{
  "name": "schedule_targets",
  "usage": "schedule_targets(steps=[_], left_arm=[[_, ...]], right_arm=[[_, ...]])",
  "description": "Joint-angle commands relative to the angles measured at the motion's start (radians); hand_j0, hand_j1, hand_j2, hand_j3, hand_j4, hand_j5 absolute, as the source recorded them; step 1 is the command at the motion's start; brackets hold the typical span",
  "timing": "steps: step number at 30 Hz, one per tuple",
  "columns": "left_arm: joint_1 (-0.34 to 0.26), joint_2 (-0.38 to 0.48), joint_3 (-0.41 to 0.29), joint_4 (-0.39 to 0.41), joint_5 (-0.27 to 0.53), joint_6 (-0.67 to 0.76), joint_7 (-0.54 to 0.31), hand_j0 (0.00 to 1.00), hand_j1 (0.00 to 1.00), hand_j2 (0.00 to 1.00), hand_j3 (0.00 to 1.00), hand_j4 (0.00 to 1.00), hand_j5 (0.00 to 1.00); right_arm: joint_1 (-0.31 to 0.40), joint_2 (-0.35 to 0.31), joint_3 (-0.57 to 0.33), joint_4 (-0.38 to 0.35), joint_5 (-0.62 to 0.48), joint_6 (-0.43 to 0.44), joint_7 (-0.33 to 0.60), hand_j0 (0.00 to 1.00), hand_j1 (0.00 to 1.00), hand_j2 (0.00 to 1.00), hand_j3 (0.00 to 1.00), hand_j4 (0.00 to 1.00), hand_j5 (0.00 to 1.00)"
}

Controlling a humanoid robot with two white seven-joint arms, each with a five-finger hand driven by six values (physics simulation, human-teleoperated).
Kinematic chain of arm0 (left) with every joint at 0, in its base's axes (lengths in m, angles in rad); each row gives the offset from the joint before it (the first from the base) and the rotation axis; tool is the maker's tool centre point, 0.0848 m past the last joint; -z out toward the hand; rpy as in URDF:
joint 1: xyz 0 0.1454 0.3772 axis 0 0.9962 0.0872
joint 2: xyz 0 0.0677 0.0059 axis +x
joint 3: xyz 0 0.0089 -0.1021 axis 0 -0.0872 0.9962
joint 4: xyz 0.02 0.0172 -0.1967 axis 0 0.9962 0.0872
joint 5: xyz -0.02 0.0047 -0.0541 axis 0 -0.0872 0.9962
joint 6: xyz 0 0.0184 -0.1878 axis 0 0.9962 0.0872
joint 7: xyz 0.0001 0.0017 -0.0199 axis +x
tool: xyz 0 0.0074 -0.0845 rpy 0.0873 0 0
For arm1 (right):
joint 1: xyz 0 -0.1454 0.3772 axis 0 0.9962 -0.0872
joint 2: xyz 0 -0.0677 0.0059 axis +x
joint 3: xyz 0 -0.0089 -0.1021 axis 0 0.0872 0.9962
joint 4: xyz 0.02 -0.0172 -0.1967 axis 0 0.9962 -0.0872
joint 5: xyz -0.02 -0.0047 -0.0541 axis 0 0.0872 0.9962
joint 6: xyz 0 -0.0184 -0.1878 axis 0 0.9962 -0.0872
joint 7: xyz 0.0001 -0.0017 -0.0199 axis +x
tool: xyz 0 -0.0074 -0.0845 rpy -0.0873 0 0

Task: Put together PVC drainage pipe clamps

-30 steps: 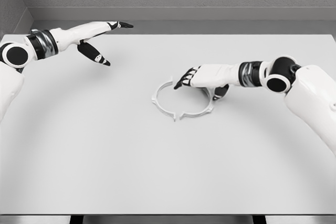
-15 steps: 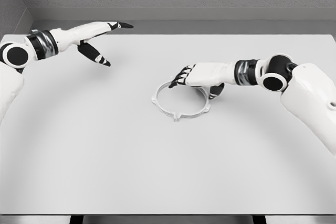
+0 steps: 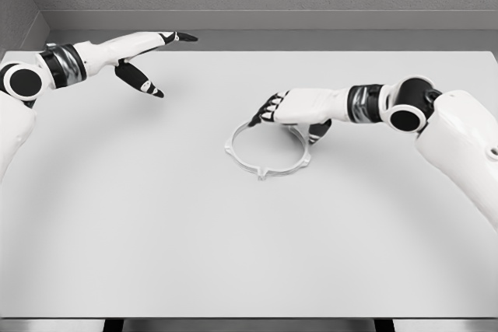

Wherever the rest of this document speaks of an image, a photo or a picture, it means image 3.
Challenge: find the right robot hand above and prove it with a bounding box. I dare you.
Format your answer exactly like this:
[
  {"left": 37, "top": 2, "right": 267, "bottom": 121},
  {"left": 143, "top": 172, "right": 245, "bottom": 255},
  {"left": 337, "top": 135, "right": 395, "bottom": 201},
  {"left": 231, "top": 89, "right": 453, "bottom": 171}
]
[{"left": 247, "top": 88, "right": 335, "bottom": 145}]

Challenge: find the thin white pipe clamp ring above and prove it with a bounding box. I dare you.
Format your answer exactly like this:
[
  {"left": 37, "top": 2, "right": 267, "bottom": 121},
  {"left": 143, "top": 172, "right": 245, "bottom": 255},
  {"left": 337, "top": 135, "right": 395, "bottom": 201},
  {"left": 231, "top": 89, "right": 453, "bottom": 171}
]
[{"left": 224, "top": 118, "right": 313, "bottom": 183}]

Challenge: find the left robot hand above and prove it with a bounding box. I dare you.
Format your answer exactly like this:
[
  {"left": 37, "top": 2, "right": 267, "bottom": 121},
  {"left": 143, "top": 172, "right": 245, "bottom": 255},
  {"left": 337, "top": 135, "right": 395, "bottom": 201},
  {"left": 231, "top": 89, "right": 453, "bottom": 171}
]
[{"left": 97, "top": 30, "right": 199, "bottom": 99}]

